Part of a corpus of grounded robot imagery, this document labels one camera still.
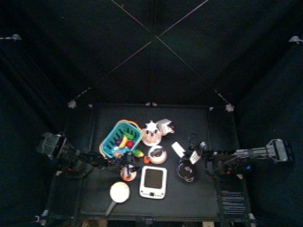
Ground white rectangular toy block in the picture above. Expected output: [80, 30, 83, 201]
[171, 141, 187, 160]

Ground grey toy pot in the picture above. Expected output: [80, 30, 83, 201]
[175, 160, 199, 184]

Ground yellow toy banana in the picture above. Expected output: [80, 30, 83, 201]
[118, 135, 130, 149]

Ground white kitchen scale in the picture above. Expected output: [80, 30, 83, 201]
[139, 165, 168, 200]

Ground white toy saucepan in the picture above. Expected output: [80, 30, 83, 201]
[104, 181, 131, 216]

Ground white spiky toy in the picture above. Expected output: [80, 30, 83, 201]
[144, 120, 159, 131]

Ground white toy appliance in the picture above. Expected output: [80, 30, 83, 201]
[156, 118, 176, 137]

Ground white text label sticker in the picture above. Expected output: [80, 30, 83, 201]
[219, 189, 246, 218]

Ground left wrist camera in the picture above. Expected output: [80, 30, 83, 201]
[110, 155, 126, 168]

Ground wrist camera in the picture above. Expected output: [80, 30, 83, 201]
[199, 148, 216, 162]
[110, 155, 126, 168]

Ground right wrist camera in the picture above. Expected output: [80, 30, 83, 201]
[199, 148, 216, 162]

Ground black camera cable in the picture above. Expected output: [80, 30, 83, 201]
[186, 132, 202, 150]

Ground teal basket with orange handle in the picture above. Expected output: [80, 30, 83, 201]
[99, 119, 143, 159]

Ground thin white cord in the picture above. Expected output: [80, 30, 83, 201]
[110, 0, 231, 108]
[71, 0, 210, 104]

